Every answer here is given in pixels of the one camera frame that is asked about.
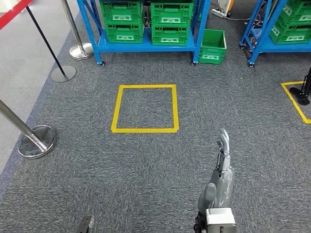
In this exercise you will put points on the black barrier stanchion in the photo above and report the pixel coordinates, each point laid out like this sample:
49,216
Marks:
63,74

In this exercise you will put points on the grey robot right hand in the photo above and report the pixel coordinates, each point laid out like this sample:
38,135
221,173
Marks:
223,189

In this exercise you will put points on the blue metal shelf rack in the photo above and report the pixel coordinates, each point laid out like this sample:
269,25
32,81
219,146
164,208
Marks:
279,47
146,45

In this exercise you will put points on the green plastic crate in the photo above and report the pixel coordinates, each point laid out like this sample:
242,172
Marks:
171,11
299,11
170,33
121,9
289,32
124,32

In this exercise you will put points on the black humanoid robot legs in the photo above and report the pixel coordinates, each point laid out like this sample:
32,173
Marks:
305,96

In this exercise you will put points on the open green plastic bin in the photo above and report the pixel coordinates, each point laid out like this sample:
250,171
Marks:
214,48

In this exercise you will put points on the chrome barrier stanchion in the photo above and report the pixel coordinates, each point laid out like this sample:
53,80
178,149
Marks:
81,51
36,143

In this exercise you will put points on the red barrier belt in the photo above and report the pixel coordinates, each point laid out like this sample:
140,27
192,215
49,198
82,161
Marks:
12,13

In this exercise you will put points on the white power strip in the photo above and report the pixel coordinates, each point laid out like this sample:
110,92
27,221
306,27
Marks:
217,13

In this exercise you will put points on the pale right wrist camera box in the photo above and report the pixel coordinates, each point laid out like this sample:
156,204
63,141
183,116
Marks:
221,220

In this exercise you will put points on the dark robot left hand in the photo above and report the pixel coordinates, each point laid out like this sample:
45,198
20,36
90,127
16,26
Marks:
86,225

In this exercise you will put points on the yellow floor tape square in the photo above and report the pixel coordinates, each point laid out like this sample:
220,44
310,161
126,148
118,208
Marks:
291,98
146,130

